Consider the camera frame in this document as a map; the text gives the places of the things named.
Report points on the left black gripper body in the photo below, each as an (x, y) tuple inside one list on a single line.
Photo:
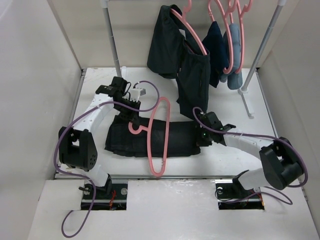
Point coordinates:
[(126, 102)]

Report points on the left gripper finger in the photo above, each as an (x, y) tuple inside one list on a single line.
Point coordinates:
[(133, 115), (125, 114)]

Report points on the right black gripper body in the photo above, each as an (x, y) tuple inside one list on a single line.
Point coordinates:
[(209, 131)]

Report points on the pink hanger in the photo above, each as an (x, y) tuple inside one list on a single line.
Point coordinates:
[(233, 16), (183, 19), (148, 131)]

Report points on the black trousers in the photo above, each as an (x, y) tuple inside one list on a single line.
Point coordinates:
[(181, 139), (175, 54)]

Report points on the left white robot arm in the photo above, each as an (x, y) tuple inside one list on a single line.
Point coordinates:
[(77, 149)]

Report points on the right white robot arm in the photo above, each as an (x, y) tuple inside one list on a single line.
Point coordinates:
[(281, 164)]

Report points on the light blue jeans on hanger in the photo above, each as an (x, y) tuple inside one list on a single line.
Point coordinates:
[(234, 80)]

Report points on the black trousers on hanger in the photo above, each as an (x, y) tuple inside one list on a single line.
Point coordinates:
[(175, 54)]

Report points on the navy trousers on hanger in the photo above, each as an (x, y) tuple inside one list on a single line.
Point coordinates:
[(214, 43)]

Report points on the left white rack foot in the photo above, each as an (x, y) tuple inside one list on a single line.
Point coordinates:
[(124, 72)]

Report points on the white rack foot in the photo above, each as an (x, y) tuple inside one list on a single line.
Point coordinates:
[(124, 72), (247, 103)]

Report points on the right white rack foot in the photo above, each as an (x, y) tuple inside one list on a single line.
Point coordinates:
[(247, 103)]

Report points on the right rack pole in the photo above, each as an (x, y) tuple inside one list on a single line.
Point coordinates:
[(265, 39)]

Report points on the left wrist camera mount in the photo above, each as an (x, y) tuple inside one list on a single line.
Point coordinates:
[(136, 93)]

